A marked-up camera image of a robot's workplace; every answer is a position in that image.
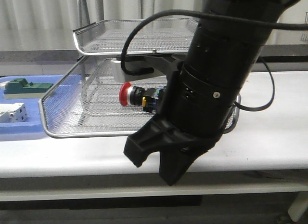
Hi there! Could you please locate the red emergency stop button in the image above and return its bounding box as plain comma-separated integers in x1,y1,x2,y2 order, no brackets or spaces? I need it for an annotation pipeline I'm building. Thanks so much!
118,82,166,113

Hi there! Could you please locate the green and white terminal block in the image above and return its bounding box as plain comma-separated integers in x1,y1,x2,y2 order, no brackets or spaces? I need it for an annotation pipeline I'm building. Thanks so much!
2,78,53,100

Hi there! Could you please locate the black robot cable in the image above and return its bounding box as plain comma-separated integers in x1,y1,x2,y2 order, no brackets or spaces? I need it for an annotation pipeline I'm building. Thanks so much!
121,9,308,112

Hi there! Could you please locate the silver mesh tray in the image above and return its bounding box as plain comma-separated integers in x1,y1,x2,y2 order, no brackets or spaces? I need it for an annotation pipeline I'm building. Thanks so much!
73,18,198,56
38,55,241,139
78,84,164,118

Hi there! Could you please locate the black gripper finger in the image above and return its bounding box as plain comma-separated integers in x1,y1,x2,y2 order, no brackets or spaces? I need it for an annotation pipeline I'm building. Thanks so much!
123,115,188,167
159,142,205,186

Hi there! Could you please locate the blue plastic tray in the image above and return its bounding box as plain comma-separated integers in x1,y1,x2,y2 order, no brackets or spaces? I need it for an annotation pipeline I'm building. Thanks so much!
0,74,81,134

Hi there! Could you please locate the silver wire rack frame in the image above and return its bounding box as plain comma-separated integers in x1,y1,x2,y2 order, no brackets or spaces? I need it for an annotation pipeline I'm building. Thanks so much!
76,0,212,128

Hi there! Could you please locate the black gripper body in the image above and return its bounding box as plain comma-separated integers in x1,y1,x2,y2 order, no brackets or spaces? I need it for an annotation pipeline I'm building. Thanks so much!
155,62,242,152

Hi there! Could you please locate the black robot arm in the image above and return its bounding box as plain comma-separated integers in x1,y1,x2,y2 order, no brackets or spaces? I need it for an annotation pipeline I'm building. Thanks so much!
121,0,307,185

